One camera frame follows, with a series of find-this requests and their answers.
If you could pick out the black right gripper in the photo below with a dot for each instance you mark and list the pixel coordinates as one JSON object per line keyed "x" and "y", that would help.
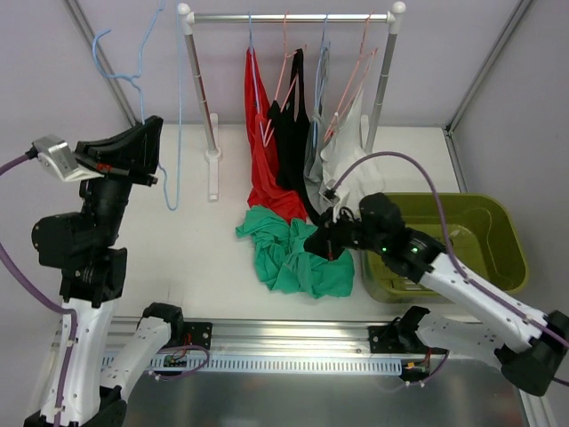
{"x": 340, "y": 234}

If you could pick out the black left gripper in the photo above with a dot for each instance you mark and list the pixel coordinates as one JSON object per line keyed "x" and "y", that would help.
{"x": 118, "y": 170}

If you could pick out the green tank top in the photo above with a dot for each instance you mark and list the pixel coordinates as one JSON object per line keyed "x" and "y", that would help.
{"x": 283, "y": 265}

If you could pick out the light blue hanger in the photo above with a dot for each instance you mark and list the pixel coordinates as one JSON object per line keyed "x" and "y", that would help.
{"x": 146, "y": 54}

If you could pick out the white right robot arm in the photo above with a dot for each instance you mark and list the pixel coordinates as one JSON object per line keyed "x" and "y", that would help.
{"x": 526, "y": 345}

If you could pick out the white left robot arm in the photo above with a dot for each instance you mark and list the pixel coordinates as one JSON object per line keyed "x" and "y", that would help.
{"x": 82, "y": 246}

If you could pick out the red tank top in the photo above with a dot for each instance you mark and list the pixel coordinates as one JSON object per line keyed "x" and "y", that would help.
{"x": 265, "y": 191}

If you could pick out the white tank top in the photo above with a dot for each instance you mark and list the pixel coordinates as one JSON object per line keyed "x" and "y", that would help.
{"x": 344, "y": 148}

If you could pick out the grey tank top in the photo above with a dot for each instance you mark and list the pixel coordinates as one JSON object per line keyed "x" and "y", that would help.
{"x": 317, "y": 173}

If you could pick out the blue hanger under red top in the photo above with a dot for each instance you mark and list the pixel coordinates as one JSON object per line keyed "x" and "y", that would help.
{"x": 254, "y": 74}

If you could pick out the black tank top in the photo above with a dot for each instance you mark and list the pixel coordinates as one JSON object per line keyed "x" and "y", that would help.
{"x": 291, "y": 130}

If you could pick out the blue hanger under grey top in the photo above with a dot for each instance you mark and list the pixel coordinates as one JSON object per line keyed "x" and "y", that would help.
{"x": 320, "y": 83}

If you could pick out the pink hanger under white top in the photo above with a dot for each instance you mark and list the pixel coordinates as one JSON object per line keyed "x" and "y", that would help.
{"x": 358, "y": 74}

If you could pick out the olive green plastic basket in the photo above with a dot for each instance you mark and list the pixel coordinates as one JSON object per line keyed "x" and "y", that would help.
{"x": 482, "y": 236}

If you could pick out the silver clothes rack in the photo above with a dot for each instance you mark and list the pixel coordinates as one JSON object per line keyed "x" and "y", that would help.
{"x": 188, "y": 19}

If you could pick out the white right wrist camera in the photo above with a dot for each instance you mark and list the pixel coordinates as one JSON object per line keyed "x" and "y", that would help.
{"x": 333, "y": 205}

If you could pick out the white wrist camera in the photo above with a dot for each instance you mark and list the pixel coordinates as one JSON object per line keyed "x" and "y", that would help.
{"x": 333, "y": 205}
{"x": 58, "y": 160}

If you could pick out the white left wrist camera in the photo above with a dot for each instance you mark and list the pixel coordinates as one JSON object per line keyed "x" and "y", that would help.
{"x": 58, "y": 160}

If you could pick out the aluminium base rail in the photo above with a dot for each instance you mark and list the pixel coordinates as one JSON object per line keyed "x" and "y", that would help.
{"x": 297, "y": 338}

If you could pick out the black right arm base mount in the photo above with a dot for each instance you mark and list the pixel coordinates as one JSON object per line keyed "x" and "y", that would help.
{"x": 385, "y": 339}

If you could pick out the aluminium corner frame post left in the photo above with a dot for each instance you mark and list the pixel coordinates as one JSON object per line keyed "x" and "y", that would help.
{"x": 83, "y": 25}

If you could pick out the aluminium corner frame post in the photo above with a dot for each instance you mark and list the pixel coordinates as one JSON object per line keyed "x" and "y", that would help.
{"x": 508, "y": 31}
{"x": 83, "y": 25}

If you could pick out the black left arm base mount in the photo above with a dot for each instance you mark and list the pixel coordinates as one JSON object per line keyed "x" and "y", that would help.
{"x": 197, "y": 333}

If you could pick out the white slotted cable duct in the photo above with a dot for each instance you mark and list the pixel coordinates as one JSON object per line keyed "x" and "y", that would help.
{"x": 275, "y": 364}

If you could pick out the aluminium corner frame post right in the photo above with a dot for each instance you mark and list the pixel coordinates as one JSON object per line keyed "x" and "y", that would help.
{"x": 508, "y": 31}

